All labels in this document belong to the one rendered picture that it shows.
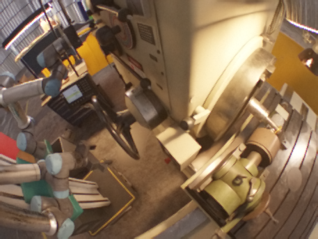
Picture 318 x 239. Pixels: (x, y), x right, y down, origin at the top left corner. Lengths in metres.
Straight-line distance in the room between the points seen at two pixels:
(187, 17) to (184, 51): 0.07
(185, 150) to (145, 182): 1.43
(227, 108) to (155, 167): 1.53
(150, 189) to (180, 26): 1.81
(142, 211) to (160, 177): 0.54
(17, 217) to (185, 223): 1.03
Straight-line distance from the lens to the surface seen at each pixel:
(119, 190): 1.66
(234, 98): 0.48
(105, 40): 0.45
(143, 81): 0.39
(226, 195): 0.57
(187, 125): 0.37
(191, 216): 1.13
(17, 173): 0.62
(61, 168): 0.53
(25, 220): 0.57
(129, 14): 0.30
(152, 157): 1.91
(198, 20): 0.25
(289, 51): 2.70
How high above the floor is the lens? 1.83
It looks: 60 degrees down
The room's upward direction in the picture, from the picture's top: 17 degrees counter-clockwise
